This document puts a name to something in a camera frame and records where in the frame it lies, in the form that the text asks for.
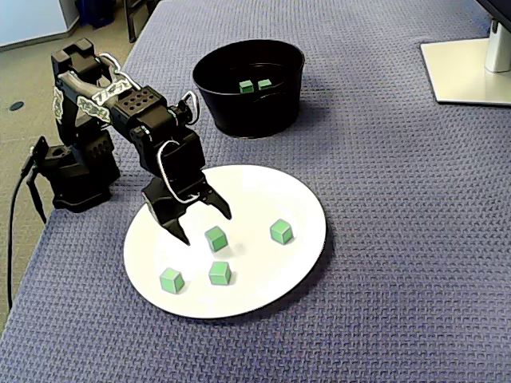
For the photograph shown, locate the thick black cable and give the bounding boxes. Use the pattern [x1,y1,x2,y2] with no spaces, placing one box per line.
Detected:
[6,153,39,311]

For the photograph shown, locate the black monitor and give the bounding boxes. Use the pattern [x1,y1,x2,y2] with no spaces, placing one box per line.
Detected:
[477,0,511,26]

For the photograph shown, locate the servo wire bundle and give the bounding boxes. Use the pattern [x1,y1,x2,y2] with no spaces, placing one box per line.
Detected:
[156,139,203,205]
[95,53,141,91]

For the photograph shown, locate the dark chair legs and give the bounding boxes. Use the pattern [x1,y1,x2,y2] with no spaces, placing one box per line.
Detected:
[122,0,159,44]

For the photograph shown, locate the white monitor stand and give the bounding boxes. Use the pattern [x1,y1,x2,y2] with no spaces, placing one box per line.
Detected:
[419,18,511,107]

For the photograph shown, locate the white round plate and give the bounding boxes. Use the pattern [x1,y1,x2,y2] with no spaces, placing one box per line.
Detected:
[122,164,329,321]

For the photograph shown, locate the blue bin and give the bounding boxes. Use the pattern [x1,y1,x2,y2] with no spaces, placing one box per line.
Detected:
[74,0,121,29]

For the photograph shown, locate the black round container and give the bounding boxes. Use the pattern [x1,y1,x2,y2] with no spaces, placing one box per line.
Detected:
[192,38,307,140]

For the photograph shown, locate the white board panel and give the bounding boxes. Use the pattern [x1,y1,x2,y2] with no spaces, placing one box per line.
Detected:
[0,0,80,51]

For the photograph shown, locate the short black cable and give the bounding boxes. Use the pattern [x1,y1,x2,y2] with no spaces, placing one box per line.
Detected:
[26,171,48,223]

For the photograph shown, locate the blue woven table cloth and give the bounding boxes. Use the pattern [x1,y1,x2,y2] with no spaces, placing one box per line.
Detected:
[0,0,511,383]

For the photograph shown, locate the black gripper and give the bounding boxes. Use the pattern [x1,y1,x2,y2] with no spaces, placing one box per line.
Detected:
[141,132,233,246]

